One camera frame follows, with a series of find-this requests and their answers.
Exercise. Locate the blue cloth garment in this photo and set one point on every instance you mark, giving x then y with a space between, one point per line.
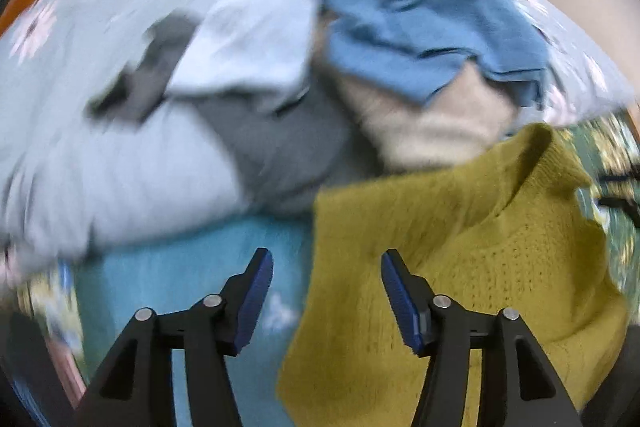
415 12

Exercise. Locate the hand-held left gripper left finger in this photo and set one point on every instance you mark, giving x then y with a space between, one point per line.
255 297

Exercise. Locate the dark grey garment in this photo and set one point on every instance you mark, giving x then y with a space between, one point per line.
280 147

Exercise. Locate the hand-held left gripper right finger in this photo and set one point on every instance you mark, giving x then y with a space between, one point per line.
400 302

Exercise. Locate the light blue garment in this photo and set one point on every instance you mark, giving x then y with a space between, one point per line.
250 42

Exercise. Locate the beige garment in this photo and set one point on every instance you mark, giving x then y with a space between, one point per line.
430 122

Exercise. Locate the mustard yellow knit sweater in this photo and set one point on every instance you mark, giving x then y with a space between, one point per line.
450 232

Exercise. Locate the grey floral quilt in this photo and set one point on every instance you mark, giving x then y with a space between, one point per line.
110 167

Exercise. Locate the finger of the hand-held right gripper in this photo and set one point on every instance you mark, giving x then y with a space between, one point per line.
620 192

